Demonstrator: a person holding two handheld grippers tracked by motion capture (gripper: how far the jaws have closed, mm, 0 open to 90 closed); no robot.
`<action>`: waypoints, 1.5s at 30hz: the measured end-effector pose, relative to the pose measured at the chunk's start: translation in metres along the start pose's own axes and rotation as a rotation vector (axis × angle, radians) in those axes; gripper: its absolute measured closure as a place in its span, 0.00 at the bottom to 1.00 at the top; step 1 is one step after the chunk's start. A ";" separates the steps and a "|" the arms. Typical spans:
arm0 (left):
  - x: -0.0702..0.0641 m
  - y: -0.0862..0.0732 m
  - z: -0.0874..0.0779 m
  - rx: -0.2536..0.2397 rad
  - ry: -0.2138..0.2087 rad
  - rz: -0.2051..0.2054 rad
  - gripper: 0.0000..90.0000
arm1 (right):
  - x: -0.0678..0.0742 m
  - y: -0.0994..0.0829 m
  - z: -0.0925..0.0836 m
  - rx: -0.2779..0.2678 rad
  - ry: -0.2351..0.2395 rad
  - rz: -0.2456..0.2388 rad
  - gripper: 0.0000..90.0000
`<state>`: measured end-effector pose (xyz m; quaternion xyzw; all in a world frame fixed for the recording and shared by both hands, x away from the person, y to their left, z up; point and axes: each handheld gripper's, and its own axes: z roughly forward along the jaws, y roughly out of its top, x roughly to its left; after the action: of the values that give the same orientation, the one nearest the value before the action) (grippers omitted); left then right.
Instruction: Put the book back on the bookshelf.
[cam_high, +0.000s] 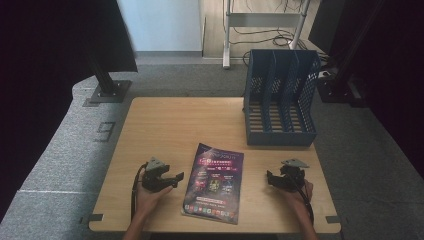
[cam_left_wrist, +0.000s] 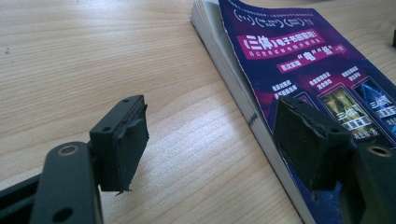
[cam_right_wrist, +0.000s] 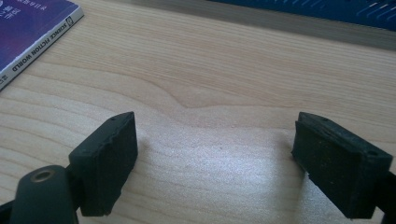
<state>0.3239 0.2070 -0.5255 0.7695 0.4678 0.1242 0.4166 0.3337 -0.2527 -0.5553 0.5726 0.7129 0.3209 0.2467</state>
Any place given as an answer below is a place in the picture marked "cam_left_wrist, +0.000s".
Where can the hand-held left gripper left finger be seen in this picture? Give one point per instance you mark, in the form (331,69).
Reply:
(121,149)

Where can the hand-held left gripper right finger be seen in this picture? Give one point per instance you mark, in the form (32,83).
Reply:
(305,146)

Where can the purple cover paperback book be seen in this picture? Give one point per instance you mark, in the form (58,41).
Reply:
(295,77)

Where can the small black object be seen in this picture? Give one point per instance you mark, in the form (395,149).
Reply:
(394,39)

